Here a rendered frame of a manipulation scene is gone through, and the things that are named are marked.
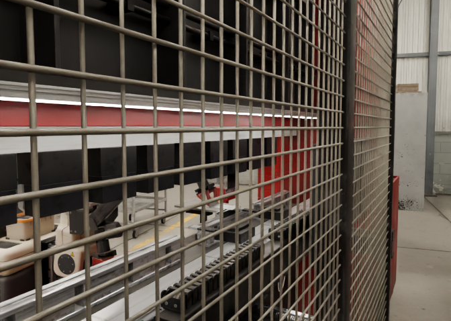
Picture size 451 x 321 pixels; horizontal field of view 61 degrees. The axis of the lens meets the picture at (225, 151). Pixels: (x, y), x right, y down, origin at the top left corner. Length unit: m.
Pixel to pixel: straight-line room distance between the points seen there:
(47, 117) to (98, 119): 0.16
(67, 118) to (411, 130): 6.31
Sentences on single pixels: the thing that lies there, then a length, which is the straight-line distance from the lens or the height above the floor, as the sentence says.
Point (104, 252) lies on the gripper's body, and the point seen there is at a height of 0.84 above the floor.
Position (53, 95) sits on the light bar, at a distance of 0.82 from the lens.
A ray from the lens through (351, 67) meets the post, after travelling 0.66.
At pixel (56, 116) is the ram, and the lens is 1.07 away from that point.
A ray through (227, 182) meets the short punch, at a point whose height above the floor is 1.13.
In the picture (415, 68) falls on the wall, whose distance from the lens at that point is 8.86.
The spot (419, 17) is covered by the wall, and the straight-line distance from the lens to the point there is 9.07.
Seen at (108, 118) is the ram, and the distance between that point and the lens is 1.18.
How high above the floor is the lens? 1.40
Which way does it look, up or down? 4 degrees down
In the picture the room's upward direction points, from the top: straight up
